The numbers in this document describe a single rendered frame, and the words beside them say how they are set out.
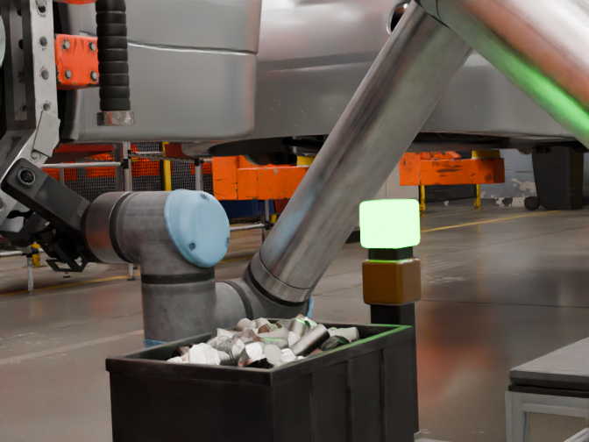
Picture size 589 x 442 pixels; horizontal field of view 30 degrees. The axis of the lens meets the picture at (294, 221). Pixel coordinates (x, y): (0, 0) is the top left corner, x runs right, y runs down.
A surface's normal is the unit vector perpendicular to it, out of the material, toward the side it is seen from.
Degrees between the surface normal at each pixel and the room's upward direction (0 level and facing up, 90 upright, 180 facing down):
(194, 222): 85
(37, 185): 69
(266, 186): 90
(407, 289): 90
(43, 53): 90
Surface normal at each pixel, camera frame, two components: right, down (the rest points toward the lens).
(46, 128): 0.82, 0.00
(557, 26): -0.48, -0.22
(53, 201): 0.54, -0.34
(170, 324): -0.14, 0.07
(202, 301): 0.66, 0.02
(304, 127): -0.54, 0.35
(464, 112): -0.19, 0.35
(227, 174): -0.57, 0.07
